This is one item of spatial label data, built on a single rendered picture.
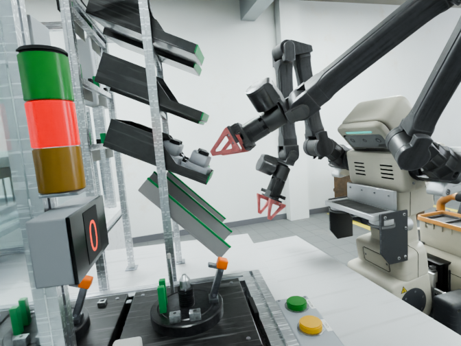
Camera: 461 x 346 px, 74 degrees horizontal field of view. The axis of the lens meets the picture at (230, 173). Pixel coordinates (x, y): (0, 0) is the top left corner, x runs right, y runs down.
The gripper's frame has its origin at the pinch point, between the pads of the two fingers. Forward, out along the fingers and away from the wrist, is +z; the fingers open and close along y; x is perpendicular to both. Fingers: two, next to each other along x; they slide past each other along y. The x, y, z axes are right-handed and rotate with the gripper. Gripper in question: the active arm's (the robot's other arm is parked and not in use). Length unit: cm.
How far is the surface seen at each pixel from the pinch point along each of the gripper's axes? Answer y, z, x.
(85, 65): -92, 71, -107
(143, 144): 10.2, 13.5, -10.2
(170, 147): 4.8, 9.7, -7.2
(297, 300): 19.3, -3.6, 36.4
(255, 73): -346, -17, -117
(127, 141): 11.1, 16.5, -13.0
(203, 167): 3.2, 4.9, 1.7
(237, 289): 15.8, 8.1, 30.4
